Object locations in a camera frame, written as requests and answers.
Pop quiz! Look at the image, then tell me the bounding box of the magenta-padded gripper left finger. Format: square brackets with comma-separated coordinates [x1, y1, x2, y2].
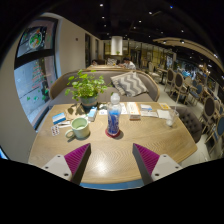
[41, 143, 92, 186]

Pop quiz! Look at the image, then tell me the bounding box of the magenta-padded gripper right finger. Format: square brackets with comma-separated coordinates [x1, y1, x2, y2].
[132, 143, 184, 186]

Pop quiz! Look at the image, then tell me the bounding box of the clear bottle with blue label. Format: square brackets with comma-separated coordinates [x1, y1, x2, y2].
[106, 92, 123, 138]

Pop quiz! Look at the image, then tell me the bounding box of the pill blister pack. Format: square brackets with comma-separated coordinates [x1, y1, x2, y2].
[50, 124, 61, 137]

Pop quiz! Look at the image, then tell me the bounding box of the light green mug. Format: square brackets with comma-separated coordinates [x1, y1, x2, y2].
[64, 116, 91, 140]

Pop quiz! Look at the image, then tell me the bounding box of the clear drinking glass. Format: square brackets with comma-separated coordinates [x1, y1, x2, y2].
[164, 108, 180, 128]

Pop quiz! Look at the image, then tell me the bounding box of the white paper napkin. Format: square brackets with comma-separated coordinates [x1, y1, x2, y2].
[156, 109, 171, 120]

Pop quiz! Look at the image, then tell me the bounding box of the grey tufted armchair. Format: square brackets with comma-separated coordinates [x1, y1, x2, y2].
[174, 105, 203, 144]

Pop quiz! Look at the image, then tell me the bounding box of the white printed paper sheet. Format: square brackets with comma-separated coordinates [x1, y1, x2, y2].
[139, 110, 159, 118]

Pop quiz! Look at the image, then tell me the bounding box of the flat round red coaster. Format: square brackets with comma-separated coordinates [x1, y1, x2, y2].
[104, 128, 122, 139]

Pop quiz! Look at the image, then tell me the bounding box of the yellow card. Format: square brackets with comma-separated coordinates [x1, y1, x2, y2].
[158, 102, 171, 111]

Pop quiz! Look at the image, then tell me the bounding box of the small white box blue print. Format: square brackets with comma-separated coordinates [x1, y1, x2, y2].
[139, 103, 153, 112]

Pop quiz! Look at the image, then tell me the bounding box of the light blue tissue pack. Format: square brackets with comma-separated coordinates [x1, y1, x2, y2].
[86, 105, 98, 122]

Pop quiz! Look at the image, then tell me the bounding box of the printed white leaflet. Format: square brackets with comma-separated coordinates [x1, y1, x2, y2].
[98, 103, 129, 116]

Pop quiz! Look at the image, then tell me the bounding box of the group of dining chairs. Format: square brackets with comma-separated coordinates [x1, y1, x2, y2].
[148, 63, 224, 158]

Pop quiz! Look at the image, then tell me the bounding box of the grey curved sofa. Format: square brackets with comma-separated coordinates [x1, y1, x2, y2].
[49, 68, 161, 108]

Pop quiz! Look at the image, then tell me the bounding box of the green potted plant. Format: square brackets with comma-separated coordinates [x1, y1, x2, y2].
[64, 69, 109, 108]

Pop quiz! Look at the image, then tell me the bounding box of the dark-framed window with stickers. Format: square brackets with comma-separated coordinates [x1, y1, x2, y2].
[13, 18, 59, 129]

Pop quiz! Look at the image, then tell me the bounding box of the grey white chevron pillow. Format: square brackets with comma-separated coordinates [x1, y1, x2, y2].
[110, 70, 149, 98]

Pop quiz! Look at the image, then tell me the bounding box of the person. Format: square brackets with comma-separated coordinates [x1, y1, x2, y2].
[120, 57, 137, 70]

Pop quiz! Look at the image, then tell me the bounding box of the group of ceiling spotlights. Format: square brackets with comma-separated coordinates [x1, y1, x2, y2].
[98, 2, 218, 59]

